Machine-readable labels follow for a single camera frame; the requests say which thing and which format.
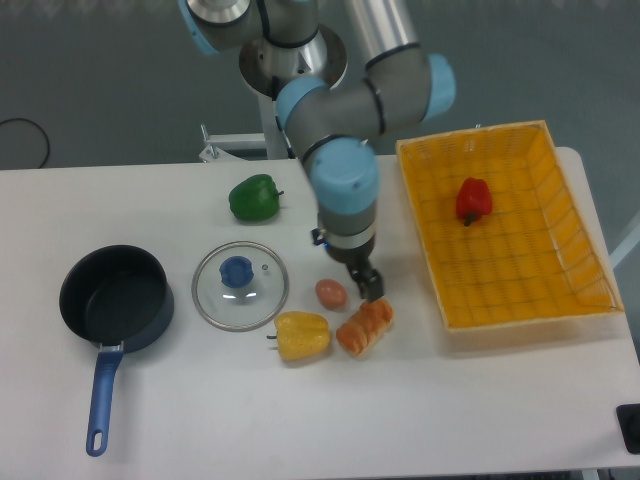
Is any black device at table edge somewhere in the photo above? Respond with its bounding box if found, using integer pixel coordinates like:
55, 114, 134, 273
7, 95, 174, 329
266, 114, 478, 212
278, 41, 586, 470
616, 403, 640, 455

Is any brown egg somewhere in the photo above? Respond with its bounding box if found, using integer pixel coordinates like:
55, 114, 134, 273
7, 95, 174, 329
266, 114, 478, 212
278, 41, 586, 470
315, 279, 348, 310

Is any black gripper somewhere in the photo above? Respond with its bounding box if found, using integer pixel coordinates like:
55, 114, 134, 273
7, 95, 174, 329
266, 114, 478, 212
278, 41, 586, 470
311, 227, 385, 301

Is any green bell pepper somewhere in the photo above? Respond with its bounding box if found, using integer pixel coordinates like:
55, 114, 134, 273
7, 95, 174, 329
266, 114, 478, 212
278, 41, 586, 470
228, 174, 284, 222

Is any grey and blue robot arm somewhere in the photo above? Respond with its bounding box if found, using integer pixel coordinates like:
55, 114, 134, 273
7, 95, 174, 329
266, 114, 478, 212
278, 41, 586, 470
178, 1, 456, 301

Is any black pan with blue handle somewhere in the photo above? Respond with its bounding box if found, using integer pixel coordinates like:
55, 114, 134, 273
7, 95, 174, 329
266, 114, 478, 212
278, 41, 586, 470
59, 245, 174, 457

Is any black cable on pedestal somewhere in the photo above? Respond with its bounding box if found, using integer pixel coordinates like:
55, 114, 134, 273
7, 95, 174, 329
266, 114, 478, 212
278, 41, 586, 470
271, 74, 296, 160

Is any yellow bell pepper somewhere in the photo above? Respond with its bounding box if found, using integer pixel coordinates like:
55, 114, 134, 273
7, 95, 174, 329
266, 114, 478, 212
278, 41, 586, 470
269, 311, 331, 362

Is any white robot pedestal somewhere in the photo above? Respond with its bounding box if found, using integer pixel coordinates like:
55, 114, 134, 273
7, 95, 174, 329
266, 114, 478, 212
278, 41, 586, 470
200, 25, 348, 162

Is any yellow mesh basket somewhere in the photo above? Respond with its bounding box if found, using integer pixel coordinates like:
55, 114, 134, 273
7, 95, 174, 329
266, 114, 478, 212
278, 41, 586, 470
396, 120, 624, 331

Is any red bell pepper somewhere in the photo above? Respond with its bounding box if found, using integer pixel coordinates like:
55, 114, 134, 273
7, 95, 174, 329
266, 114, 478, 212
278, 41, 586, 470
456, 177, 493, 226

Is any glass lid with blue knob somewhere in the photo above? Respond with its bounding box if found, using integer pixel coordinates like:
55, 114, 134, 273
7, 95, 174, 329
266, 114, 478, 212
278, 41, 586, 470
191, 241, 289, 332

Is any orange bread roll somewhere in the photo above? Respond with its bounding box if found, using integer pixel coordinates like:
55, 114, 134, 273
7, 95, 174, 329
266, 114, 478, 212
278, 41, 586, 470
336, 298, 394, 357

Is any black cable on floor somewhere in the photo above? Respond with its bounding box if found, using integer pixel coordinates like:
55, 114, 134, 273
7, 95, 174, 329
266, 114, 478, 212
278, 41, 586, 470
0, 117, 51, 170

